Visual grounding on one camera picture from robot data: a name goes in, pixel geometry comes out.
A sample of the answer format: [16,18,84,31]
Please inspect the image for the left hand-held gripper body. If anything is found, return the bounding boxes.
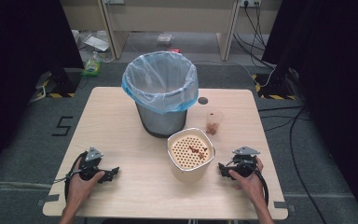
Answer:
[78,147,107,182]

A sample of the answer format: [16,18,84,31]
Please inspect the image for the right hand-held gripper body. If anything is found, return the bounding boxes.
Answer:
[227,146,261,178]

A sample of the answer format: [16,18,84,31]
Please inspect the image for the person's right hand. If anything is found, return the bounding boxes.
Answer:
[228,156,268,205]

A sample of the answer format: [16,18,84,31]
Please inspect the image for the person's left hand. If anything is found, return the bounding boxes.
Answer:
[66,158,106,203]

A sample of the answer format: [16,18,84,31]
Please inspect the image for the brown food scraps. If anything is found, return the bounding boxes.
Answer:
[187,145,209,160]

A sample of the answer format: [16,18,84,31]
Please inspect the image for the cream container with perforated strainer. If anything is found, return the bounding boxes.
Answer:
[166,127,216,184]

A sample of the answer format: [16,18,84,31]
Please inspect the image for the brown bits in cup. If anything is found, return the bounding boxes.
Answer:
[206,122,220,136]

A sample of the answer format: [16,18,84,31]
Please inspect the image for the clear plastic cup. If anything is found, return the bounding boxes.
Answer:
[205,110,225,136]

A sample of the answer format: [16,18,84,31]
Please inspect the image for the grey metal trash can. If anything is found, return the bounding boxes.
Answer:
[135,102,188,139]

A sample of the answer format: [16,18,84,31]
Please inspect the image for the black stand base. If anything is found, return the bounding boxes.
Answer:
[35,66,84,99]
[251,67,302,101]

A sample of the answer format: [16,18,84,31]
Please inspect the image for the green packet on floor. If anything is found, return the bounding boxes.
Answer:
[81,50,103,77]

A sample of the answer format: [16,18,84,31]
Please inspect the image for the blue plastic bin liner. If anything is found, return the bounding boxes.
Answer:
[121,50,200,115]

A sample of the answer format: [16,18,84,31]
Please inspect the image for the dark curtain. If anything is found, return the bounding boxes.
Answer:
[0,0,86,185]
[261,0,358,224]

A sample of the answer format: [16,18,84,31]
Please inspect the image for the clear plastic bag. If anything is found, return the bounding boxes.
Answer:
[82,33,112,53]

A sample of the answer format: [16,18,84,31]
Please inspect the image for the clear plastic box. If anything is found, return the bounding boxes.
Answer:
[156,33,174,49]

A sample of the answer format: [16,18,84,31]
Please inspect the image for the grey braided cord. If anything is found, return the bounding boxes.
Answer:
[53,175,76,185]

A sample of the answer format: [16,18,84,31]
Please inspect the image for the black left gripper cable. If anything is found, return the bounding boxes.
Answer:
[63,150,89,202]

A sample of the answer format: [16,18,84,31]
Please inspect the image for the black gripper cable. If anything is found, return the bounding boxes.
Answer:
[251,166,270,208]
[63,150,89,202]

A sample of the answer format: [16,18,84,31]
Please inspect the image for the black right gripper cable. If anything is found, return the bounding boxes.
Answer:
[251,166,270,208]

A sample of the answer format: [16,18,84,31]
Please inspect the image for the black floor cable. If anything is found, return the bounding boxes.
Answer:
[256,105,322,220]

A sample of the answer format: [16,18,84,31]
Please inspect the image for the white floor cable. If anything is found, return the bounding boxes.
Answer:
[195,60,277,89]

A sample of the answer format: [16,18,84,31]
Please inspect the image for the black socket cables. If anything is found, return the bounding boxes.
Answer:
[232,2,277,70]

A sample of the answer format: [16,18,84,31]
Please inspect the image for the white wall socket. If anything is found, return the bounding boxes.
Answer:
[239,0,263,8]

